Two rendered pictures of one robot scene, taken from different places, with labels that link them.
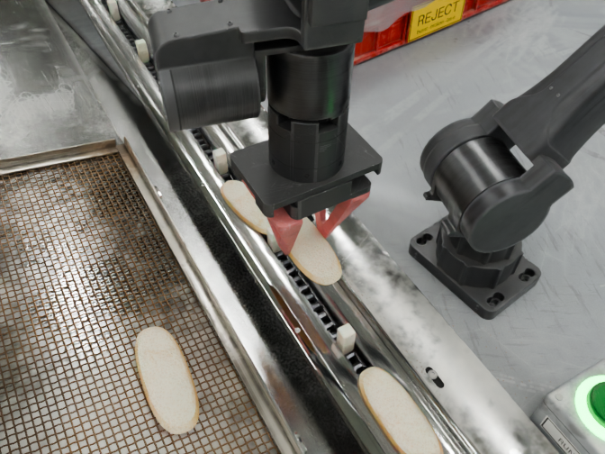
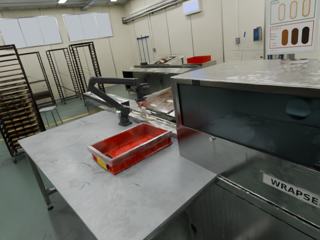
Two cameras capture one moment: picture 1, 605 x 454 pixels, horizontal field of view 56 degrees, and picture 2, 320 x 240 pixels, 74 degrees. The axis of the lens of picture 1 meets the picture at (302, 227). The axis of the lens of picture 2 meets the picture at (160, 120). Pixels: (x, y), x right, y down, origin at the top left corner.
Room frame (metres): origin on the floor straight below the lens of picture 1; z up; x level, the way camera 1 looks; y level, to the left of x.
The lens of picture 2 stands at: (2.28, 0.06, 1.48)
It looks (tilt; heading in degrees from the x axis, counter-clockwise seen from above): 20 degrees down; 178
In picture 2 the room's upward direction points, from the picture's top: 9 degrees counter-clockwise
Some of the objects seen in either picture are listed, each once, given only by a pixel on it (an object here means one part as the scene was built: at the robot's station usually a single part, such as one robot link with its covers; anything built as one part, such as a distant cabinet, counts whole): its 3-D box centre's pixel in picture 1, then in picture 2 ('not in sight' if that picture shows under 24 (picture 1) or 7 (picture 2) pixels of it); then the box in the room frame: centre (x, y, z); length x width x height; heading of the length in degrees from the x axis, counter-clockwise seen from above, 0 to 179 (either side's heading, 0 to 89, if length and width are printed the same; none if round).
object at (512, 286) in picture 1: (479, 241); (124, 119); (0.38, -0.19, 0.86); 0.12 x 0.09 x 0.08; 37
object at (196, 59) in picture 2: not in sight; (198, 59); (-3.18, 1.50, 0.93); 0.51 x 0.36 x 0.13; 34
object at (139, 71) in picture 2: not in sight; (165, 77); (-3.85, 0.65, 0.51); 3.00 x 1.26 x 1.03; 30
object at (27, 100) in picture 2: not in sight; (15, 104); (-1.33, -2.11, 0.89); 0.60 x 0.59 x 1.78; 116
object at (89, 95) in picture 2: not in sight; (102, 98); (-0.61, -0.54, 0.89); 1.25 x 0.18 x 0.09; 30
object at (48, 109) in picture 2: not in sight; (50, 118); (-2.62, -2.26, 0.23); 0.36 x 0.36 x 0.46; 1
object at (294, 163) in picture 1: (307, 138); (140, 95); (0.33, 0.00, 1.05); 0.10 x 0.07 x 0.07; 120
